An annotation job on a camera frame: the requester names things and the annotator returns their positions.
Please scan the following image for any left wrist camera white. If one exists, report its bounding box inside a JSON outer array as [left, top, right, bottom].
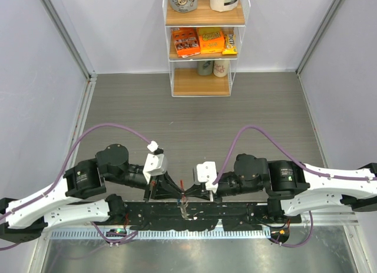
[[143, 141, 167, 181]]

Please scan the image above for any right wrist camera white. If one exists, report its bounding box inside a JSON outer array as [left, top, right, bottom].
[[193, 161, 219, 194]]

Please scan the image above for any yellow candy bag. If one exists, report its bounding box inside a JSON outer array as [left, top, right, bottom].
[[222, 34, 238, 55]]

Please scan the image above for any slotted cable duct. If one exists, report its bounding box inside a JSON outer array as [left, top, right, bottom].
[[50, 227, 270, 240]]

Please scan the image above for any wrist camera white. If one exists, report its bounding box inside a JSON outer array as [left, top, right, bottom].
[[193, 161, 219, 194], [143, 141, 167, 181]]

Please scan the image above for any white wire shelf rack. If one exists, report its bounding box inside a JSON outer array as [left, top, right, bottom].
[[162, 0, 251, 97]]

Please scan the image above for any dark green cup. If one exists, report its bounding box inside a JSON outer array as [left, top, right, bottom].
[[197, 60, 214, 76]]

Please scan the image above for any white paper bag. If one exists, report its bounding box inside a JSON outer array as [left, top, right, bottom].
[[210, 0, 239, 12]]

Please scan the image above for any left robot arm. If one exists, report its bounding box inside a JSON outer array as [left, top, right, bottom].
[[1, 144, 183, 244]]

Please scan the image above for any orange snack box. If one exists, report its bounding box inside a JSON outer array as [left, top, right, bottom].
[[171, 27, 200, 58]]

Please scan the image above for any red handled keyring with chain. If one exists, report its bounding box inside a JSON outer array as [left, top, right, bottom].
[[178, 180, 189, 220]]

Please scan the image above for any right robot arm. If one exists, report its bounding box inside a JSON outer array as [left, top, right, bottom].
[[184, 154, 376, 222]]

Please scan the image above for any cream cup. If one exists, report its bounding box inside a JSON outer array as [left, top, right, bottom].
[[213, 59, 230, 78]]

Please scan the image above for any orange candy box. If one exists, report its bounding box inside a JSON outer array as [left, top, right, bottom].
[[197, 27, 224, 54]]

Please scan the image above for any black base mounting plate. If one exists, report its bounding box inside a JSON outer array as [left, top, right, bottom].
[[96, 201, 302, 232]]

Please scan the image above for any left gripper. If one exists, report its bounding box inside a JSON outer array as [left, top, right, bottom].
[[105, 162, 184, 201]]

